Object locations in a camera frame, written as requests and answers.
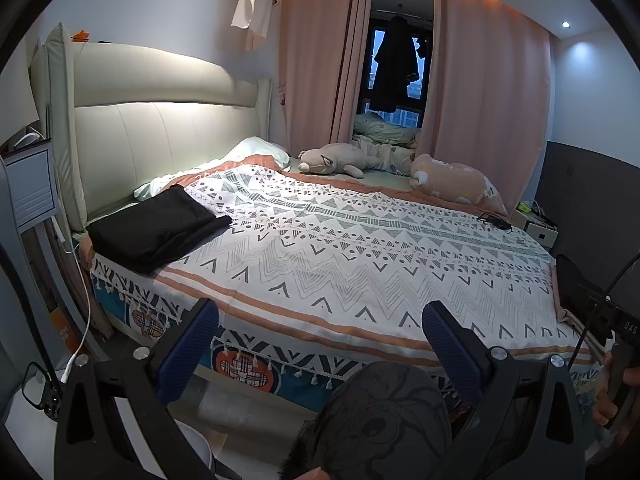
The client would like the orange box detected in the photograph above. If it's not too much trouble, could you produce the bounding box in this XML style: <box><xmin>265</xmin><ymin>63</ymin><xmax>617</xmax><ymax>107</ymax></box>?
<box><xmin>50</xmin><ymin>310</ymin><xmax>83</xmax><ymax>356</ymax></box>

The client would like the grey bedside shelf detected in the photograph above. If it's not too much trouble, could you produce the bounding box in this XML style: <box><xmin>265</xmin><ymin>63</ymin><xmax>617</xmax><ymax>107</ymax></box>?
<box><xmin>0</xmin><ymin>135</ymin><xmax>61</xmax><ymax>233</ymax></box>

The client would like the beige cloth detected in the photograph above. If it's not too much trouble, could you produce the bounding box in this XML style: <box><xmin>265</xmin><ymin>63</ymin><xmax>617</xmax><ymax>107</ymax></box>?
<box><xmin>557</xmin><ymin>305</ymin><xmax>601</xmax><ymax>361</ymax></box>

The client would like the black jacket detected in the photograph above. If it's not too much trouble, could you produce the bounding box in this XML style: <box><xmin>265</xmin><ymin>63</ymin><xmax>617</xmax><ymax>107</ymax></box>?
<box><xmin>86</xmin><ymin>184</ymin><xmax>233</xmax><ymax>275</ymax></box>

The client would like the black cable on bed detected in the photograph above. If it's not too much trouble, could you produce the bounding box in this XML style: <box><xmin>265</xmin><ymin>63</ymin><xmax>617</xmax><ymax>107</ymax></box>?
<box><xmin>477</xmin><ymin>212</ymin><xmax>513</xmax><ymax>231</ymax></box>

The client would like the white charging cable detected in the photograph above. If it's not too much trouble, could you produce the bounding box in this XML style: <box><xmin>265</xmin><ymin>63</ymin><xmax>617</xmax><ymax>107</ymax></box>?
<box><xmin>60</xmin><ymin>217</ymin><xmax>93</xmax><ymax>378</ymax></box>

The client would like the dark clothes pile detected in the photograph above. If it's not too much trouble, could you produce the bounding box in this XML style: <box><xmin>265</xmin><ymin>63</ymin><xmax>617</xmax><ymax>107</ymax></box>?
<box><xmin>556</xmin><ymin>254</ymin><xmax>608</xmax><ymax>311</ymax></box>

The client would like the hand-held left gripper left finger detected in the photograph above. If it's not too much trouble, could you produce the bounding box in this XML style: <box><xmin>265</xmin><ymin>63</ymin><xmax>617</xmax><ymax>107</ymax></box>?
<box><xmin>55</xmin><ymin>298</ymin><xmax>221</xmax><ymax>480</ymax></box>

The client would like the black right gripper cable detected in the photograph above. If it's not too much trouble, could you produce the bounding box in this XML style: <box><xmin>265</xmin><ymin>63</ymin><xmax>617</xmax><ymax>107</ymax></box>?
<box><xmin>570</xmin><ymin>252</ymin><xmax>640</xmax><ymax>366</ymax></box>

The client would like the dark hanging coat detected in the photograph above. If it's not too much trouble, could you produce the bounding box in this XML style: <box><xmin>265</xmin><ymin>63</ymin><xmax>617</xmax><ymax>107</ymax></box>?
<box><xmin>369</xmin><ymin>15</ymin><xmax>420</xmax><ymax>113</ymax></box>

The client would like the blue printed bed sheet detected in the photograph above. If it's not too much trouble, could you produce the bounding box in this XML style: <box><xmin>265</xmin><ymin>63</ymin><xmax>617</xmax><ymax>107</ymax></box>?
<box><xmin>92</xmin><ymin>285</ymin><xmax>601</xmax><ymax>411</ymax></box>

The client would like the crumpled bedding on sill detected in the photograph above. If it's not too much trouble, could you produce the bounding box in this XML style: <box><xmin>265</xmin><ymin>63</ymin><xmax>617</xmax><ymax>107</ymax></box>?
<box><xmin>352</xmin><ymin>111</ymin><xmax>421</xmax><ymax>173</ymax></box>

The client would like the white pillow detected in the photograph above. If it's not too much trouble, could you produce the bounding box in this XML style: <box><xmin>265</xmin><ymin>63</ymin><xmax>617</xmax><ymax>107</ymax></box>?
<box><xmin>134</xmin><ymin>136</ymin><xmax>291</xmax><ymax>198</ymax></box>

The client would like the person's leg in printed pants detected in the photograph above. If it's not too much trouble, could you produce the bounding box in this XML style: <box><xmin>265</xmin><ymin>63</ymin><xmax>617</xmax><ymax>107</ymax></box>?
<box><xmin>295</xmin><ymin>360</ymin><xmax>453</xmax><ymax>480</ymax></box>

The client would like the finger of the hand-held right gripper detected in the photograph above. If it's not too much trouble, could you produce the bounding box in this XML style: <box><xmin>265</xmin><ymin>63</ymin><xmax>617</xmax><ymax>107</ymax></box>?
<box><xmin>575</xmin><ymin>284</ymin><xmax>621</xmax><ymax>313</ymax></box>

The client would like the beige plush pillow toy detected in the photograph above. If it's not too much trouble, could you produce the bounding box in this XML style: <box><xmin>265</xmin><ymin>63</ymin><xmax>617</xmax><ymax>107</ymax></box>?
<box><xmin>410</xmin><ymin>153</ymin><xmax>508</xmax><ymax>217</ymax></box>

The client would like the cream padded headboard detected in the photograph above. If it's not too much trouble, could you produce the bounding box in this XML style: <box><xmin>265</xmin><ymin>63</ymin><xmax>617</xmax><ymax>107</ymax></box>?
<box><xmin>30</xmin><ymin>22</ymin><xmax>273</xmax><ymax>233</ymax></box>

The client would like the white round stool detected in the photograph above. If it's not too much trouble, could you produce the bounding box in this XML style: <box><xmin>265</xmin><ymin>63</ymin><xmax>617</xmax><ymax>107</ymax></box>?
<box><xmin>172</xmin><ymin>420</ymin><xmax>216</xmax><ymax>476</ymax></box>

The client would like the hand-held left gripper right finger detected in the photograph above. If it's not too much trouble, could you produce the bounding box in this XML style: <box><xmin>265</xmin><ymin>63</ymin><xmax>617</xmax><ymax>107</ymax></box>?
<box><xmin>421</xmin><ymin>300</ymin><xmax>587</xmax><ymax>480</ymax></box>

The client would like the white nightstand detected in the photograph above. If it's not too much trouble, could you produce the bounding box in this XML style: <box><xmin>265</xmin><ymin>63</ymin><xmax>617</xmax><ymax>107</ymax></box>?
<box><xmin>510</xmin><ymin>200</ymin><xmax>558</xmax><ymax>247</ymax></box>

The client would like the grey plush toy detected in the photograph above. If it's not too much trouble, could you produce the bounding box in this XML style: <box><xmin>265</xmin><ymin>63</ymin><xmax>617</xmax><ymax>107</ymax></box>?
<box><xmin>298</xmin><ymin>142</ymin><xmax>382</xmax><ymax>178</ymax></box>

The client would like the person's right hand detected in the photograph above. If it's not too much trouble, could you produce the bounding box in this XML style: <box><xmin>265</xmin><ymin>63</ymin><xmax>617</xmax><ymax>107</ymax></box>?
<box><xmin>592</xmin><ymin>350</ymin><xmax>640</xmax><ymax>428</ymax></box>

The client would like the white patterned blanket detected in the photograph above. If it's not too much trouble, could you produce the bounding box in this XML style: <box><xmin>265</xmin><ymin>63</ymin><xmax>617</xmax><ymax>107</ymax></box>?
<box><xmin>90</xmin><ymin>157</ymin><xmax>601</xmax><ymax>376</ymax></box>

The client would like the pink curtain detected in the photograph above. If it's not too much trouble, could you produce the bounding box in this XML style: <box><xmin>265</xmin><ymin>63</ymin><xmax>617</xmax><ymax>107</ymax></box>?
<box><xmin>277</xmin><ymin>0</ymin><xmax>373</xmax><ymax>161</ymax></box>
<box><xmin>417</xmin><ymin>0</ymin><xmax>551</xmax><ymax>211</ymax></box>

